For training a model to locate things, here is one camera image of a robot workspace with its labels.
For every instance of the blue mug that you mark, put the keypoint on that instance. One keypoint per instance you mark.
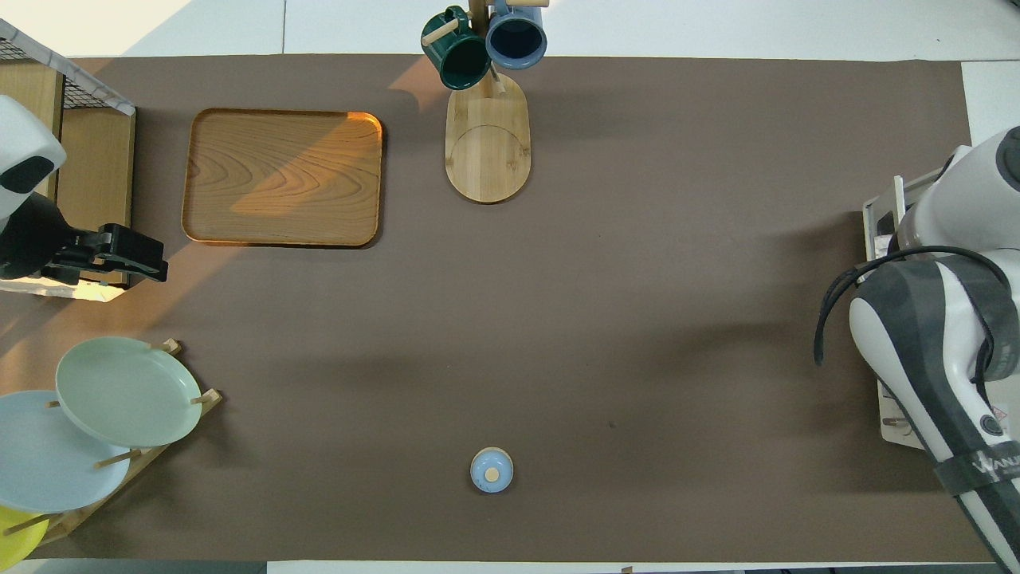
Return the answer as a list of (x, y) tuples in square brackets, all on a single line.
[(516, 38)]

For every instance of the brown table mat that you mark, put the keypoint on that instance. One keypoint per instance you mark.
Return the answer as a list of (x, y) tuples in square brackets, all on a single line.
[(637, 319)]

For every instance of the wooden mug tree stand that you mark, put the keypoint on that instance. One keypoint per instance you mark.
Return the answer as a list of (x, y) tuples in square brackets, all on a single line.
[(488, 151)]

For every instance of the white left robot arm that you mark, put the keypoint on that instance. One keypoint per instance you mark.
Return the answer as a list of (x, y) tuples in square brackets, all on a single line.
[(24, 167)]

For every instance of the dark green mug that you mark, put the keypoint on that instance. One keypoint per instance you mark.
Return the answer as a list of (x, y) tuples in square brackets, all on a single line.
[(458, 57)]

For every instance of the yellow plate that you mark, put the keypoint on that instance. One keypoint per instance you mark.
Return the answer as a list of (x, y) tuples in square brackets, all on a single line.
[(16, 538)]

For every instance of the small blue lidded jar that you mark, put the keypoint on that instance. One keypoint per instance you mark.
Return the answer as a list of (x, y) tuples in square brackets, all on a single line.
[(492, 470)]

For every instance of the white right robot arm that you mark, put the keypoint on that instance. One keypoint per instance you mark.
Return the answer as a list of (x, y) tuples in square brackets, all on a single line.
[(940, 335)]

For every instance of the toaster oven glass door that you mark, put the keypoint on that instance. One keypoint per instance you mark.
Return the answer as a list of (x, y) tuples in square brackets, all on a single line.
[(880, 215)]

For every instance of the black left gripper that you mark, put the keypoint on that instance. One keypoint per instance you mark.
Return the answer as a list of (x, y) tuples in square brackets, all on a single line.
[(131, 255)]

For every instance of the cream toaster oven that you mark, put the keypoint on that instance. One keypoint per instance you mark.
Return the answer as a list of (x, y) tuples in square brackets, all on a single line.
[(899, 414)]

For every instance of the wooden plate rack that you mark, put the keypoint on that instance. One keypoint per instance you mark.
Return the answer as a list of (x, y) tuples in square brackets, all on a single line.
[(151, 450)]

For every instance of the pale green plate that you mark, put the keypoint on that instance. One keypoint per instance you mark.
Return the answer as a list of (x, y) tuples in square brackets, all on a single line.
[(127, 391)]

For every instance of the pale blue racked plate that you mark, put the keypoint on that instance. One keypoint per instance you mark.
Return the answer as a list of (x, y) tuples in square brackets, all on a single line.
[(48, 462)]

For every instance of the wooden serving tray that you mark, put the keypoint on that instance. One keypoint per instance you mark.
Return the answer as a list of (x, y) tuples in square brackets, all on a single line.
[(283, 179)]

